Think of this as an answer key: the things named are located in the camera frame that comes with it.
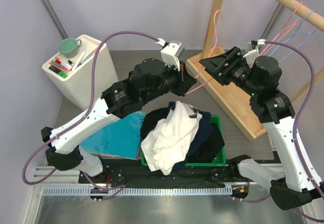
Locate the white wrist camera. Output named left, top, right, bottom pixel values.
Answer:
left=156, top=38, right=184, bottom=71
left=243, top=39, right=265, bottom=66

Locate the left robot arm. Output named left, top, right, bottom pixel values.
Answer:
left=41, top=58, right=197, bottom=183

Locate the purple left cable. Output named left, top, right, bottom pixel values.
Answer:
left=22, top=30, right=163, bottom=185

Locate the green capped marker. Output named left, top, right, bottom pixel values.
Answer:
left=58, top=71, right=67, bottom=78

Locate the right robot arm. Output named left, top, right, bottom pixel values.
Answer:
left=200, top=47, right=323, bottom=210

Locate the blue folder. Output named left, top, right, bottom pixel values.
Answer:
left=80, top=111, right=146, bottom=160

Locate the red marker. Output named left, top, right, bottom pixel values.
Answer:
left=55, top=58, right=72, bottom=70

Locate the green ceramic cup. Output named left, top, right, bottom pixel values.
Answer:
left=57, top=38, right=82, bottom=58

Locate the green plastic tray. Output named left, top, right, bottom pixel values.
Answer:
left=141, top=115, right=226, bottom=167

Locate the pink hanger of navy shirt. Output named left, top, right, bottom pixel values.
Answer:
left=260, top=2, right=308, bottom=63

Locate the white t-shirt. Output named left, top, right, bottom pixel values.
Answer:
left=141, top=101, right=203, bottom=175

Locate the white slotted cable duct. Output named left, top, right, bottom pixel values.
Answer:
left=43, top=185, right=232, bottom=196

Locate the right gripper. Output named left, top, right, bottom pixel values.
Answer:
left=199, top=46, right=261, bottom=97

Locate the orange tipped white pen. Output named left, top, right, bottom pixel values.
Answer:
left=82, top=48, right=97, bottom=63

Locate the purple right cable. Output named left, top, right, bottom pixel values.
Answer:
left=240, top=41, right=324, bottom=221

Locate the wooden clothes rack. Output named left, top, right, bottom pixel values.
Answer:
left=186, top=0, right=323, bottom=141

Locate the black flower print t-shirt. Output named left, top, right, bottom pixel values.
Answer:
left=140, top=107, right=225, bottom=169

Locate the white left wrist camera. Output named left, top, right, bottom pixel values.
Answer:
left=156, top=38, right=184, bottom=71

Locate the purple cable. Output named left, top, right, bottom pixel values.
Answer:
left=22, top=30, right=163, bottom=185
left=240, top=41, right=324, bottom=221

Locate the white square bin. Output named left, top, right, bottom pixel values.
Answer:
left=42, top=34, right=118, bottom=110

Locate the light blue wire hanger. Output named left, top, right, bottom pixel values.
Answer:
left=274, top=9, right=317, bottom=63

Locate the pink hanger of white shirt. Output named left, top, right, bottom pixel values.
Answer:
left=185, top=10, right=228, bottom=95

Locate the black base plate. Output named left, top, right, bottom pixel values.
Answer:
left=91, top=159, right=244, bottom=189

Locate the navy blue t-shirt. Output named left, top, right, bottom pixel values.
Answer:
left=172, top=110, right=219, bottom=171

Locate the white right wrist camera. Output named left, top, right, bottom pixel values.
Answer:
left=243, top=39, right=265, bottom=66

